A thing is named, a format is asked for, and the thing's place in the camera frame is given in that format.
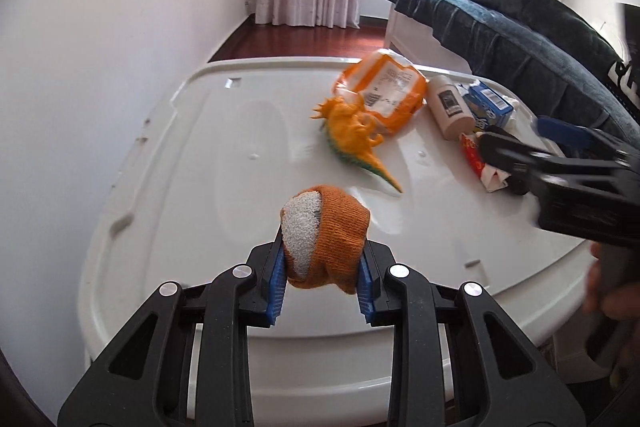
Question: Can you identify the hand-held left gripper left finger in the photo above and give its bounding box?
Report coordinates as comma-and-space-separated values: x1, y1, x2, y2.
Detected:
57, 241, 288, 427

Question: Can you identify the blue and white carton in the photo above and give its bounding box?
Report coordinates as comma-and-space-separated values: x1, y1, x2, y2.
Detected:
462, 80, 516, 130

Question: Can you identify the orange and grey knit glove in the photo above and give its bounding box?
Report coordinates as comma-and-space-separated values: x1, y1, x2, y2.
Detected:
280, 184, 372, 295

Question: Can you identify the beige plastic bottle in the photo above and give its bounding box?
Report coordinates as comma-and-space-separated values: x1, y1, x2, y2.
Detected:
426, 75, 476, 142

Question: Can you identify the orange and white snack bag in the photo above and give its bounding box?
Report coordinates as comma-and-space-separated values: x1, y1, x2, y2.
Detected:
334, 48, 430, 136

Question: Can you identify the red and white wrapper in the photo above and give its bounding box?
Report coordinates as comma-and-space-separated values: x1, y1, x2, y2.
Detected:
459, 131, 511, 192

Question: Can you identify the white plastic storage lid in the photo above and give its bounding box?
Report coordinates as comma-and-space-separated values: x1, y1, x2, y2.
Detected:
77, 57, 596, 423

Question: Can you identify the white bed frame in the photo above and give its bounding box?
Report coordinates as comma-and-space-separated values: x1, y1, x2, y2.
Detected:
385, 7, 471, 72

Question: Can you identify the person's right hand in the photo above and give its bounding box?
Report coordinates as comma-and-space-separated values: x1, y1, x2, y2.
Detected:
585, 243, 640, 323

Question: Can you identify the bed with dark blanket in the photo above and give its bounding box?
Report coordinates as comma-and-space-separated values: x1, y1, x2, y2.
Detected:
382, 0, 640, 148

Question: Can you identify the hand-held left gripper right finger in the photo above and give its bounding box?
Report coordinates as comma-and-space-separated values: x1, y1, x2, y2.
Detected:
356, 241, 586, 427

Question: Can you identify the orange toy dinosaur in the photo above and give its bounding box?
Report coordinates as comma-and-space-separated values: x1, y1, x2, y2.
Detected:
312, 97, 405, 194

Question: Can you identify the black and white printed pillow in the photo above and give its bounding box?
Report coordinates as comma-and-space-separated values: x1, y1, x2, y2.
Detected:
600, 2, 640, 108

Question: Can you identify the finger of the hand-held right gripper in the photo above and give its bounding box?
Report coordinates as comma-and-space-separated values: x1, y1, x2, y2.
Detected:
477, 131, 628, 196
537, 116, 631, 155

